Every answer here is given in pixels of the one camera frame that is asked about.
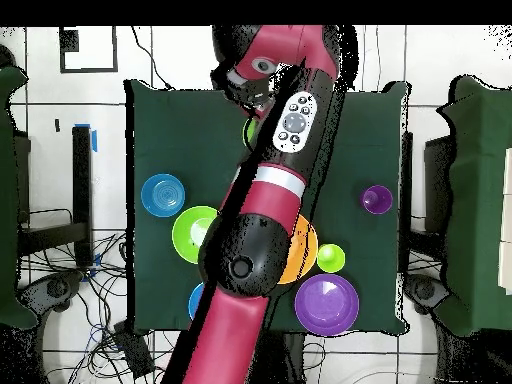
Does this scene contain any small ribbed green bowl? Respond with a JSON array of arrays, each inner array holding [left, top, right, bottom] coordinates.
[[241, 116, 260, 150]]

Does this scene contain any large orange bowl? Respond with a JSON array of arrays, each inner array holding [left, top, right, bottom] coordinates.
[[276, 213, 320, 286]]

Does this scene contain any dark green tablecloth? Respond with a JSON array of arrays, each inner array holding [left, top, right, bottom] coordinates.
[[124, 78, 411, 336]]

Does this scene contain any shallow blue bowl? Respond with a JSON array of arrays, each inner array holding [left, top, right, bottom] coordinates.
[[140, 172, 186, 218]]

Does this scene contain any large green bowl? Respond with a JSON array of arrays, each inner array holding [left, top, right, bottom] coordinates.
[[171, 205, 221, 266]]

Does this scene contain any purple cup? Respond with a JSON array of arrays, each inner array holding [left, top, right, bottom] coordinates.
[[358, 184, 394, 216]]

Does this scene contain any black stand beam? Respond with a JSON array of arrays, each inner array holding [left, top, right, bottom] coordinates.
[[400, 131, 414, 273]]

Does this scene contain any green cup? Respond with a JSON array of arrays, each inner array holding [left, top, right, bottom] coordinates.
[[316, 242, 347, 274]]

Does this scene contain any deep blue bowl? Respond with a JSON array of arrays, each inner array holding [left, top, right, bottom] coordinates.
[[187, 281, 206, 321]]

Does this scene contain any purple bowl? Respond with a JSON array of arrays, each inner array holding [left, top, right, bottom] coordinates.
[[294, 273, 360, 337]]

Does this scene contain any green cloth side table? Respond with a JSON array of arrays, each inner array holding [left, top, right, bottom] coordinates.
[[437, 74, 512, 337], [0, 65, 39, 331]]

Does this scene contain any black chair base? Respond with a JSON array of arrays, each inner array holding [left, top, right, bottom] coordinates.
[[403, 273, 451, 317], [17, 269, 85, 317]]

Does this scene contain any person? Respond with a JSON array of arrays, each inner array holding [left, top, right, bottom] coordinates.
[[0, 43, 17, 70]]

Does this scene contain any white box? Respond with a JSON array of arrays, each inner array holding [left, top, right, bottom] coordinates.
[[497, 146, 512, 296]]

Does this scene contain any black power strip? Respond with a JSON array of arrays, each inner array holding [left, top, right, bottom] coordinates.
[[112, 319, 156, 379]]

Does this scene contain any black cable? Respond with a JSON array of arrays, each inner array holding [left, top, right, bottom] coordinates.
[[130, 25, 174, 90]]

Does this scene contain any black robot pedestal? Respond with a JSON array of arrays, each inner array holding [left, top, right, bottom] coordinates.
[[255, 330, 307, 384]]

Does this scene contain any tangle of cables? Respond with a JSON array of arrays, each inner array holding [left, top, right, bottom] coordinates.
[[23, 231, 181, 384]]

